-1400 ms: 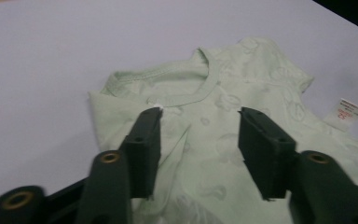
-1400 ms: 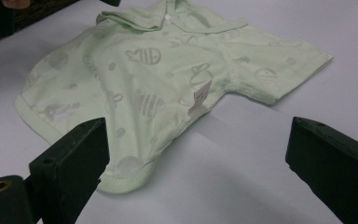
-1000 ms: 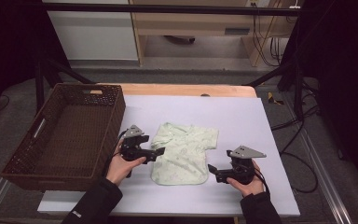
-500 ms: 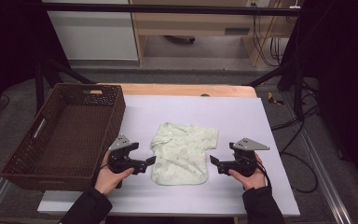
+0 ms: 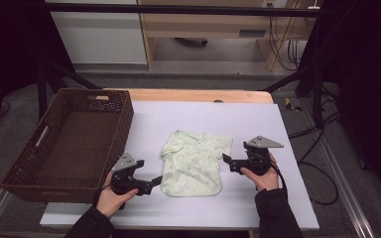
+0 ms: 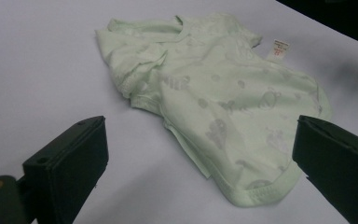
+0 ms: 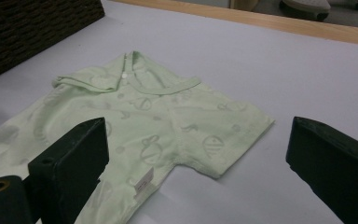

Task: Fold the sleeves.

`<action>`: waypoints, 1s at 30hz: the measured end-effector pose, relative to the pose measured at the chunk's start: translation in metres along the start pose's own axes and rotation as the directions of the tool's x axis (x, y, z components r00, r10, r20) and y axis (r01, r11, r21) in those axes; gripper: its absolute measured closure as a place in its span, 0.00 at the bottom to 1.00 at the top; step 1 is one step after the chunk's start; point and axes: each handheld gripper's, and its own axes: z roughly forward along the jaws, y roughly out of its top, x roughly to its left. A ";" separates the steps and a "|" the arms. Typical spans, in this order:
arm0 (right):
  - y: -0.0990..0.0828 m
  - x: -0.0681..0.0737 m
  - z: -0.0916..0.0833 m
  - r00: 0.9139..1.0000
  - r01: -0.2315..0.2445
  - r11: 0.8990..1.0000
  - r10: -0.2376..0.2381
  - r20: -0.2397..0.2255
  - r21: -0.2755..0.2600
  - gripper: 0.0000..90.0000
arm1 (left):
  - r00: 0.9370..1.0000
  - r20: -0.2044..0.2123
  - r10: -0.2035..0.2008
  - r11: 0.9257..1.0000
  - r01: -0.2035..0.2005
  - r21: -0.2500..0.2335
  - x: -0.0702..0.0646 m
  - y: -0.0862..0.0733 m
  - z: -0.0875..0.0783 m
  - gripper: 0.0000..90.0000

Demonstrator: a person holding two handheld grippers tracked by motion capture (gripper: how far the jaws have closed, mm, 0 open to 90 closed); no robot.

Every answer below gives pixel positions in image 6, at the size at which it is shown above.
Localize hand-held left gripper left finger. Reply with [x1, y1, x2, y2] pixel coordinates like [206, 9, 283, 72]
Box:
[22, 115, 110, 224]

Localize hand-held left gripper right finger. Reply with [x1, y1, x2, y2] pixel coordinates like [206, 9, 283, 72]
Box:
[292, 114, 358, 224]

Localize pale green baby garment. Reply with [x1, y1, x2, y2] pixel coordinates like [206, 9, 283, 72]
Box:
[94, 12, 333, 208]

